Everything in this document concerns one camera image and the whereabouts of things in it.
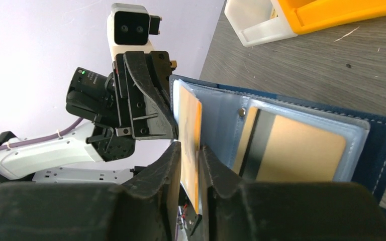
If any white plastic bin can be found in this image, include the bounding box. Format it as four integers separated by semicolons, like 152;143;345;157
224;0;297;47

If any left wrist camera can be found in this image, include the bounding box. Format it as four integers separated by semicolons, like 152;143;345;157
107;3;162;61

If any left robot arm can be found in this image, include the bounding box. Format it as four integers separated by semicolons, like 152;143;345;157
0;51;177;183

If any orange plastic bin left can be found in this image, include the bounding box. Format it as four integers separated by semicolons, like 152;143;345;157
278;0;386;35

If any gold card pocket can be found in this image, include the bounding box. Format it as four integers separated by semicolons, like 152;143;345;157
178;85;202;214

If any blue leather card holder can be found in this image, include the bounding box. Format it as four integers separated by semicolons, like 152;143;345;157
169;74;386;240

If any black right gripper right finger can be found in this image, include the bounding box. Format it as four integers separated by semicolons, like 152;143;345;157
200;146;386;240

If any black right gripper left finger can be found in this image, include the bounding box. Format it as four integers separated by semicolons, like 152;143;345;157
0;142;181;240

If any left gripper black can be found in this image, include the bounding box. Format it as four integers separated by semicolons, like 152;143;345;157
66;51;178;162

